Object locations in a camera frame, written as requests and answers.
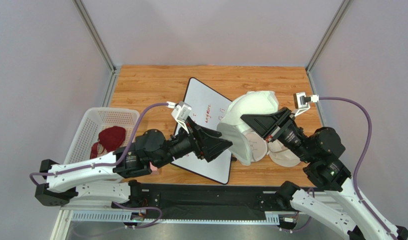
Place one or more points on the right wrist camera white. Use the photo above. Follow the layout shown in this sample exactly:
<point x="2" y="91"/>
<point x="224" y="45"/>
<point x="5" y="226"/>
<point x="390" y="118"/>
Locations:
<point x="301" y="102"/>

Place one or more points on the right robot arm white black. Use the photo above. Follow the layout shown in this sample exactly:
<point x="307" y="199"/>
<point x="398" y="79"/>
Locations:
<point x="321" y="151"/>

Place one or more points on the whiteboard with red writing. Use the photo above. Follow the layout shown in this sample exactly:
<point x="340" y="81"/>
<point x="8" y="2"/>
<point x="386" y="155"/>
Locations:
<point x="208" y="109"/>

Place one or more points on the aluminium frame rail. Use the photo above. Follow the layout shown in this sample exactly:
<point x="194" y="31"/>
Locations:
<point x="216" y="214"/>

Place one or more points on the white mesh laundry bag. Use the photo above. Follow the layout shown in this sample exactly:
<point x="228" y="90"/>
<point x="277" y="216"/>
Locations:
<point x="276" y="151"/>

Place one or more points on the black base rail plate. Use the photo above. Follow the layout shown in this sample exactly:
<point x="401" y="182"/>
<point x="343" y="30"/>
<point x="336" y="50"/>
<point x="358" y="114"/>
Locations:
<point x="175" y="195"/>

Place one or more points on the white plastic basket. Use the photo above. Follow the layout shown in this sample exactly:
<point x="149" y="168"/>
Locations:
<point x="93" y="122"/>

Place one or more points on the white bra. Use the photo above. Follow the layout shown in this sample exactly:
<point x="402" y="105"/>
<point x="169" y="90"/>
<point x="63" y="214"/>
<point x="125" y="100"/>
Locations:
<point x="234" y="129"/>

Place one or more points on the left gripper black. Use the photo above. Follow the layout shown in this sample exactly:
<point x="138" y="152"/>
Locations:
<point x="210" y="144"/>

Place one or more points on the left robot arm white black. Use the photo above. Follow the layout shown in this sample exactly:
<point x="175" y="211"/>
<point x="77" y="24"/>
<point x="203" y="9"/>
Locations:
<point x="111" y="177"/>

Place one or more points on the pink eraser block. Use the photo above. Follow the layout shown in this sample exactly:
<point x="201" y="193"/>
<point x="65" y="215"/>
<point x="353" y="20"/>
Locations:
<point x="154" y="170"/>

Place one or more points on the dark red bra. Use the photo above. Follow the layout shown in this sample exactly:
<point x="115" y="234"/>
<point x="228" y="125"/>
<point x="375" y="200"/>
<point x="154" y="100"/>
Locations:
<point x="109" y="140"/>

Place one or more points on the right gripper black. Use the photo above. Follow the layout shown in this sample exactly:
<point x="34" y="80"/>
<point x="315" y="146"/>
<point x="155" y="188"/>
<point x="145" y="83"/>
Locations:
<point x="278" y="125"/>

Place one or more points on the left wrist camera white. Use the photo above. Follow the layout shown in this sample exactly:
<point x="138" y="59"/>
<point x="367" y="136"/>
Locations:
<point x="181" y="112"/>

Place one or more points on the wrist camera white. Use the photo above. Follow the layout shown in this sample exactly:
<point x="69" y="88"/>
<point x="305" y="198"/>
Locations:
<point x="181" y="112"/>
<point x="301" y="102"/>

